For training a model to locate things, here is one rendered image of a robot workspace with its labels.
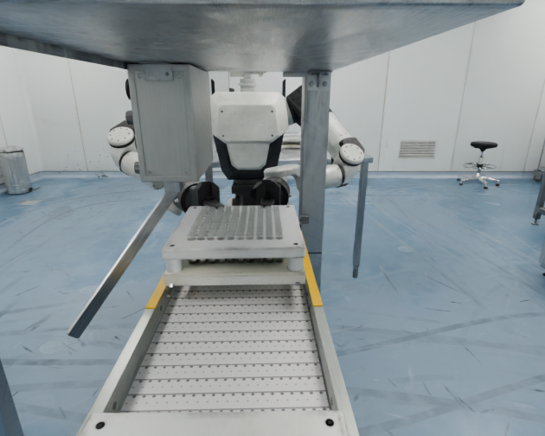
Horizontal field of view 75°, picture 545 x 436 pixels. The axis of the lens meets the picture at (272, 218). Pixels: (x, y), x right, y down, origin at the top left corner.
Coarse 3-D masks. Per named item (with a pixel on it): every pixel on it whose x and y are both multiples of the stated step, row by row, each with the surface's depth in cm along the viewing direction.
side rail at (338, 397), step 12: (312, 312) 58; (324, 324) 53; (324, 336) 50; (324, 348) 48; (324, 360) 47; (336, 360) 46; (324, 372) 47; (336, 372) 44; (336, 384) 42; (336, 396) 40; (348, 396) 40; (336, 408) 40; (348, 408) 39; (348, 420) 37; (348, 432) 36
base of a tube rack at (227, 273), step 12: (192, 264) 64; (204, 264) 64; (216, 264) 64; (228, 264) 64; (240, 264) 64; (252, 264) 64; (264, 264) 64; (276, 264) 64; (168, 276) 61; (180, 276) 61; (192, 276) 61; (204, 276) 61; (216, 276) 61; (228, 276) 61; (240, 276) 61; (252, 276) 61; (264, 276) 61; (276, 276) 62; (288, 276) 62; (300, 276) 62
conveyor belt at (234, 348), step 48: (192, 288) 70; (240, 288) 70; (288, 288) 70; (192, 336) 56; (240, 336) 56; (288, 336) 56; (144, 384) 47; (192, 384) 47; (240, 384) 47; (288, 384) 47
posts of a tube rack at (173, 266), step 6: (288, 258) 62; (294, 258) 61; (300, 258) 61; (168, 264) 61; (174, 264) 61; (180, 264) 62; (288, 264) 62; (294, 264) 61; (300, 264) 61; (168, 270) 61; (174, 270) 61; (180, 270) 62; (294, 270) 62; (300, 270) 62
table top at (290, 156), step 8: (216, 152) 249; (280, 152) 249; (288, 152) 249; (296, 152) 249; (328, 152) 249; (216, 160) 219; (280, 160) 220; (288, 160) 221; (296, 160) 222; (328, 160) 225; (368, 160) 229
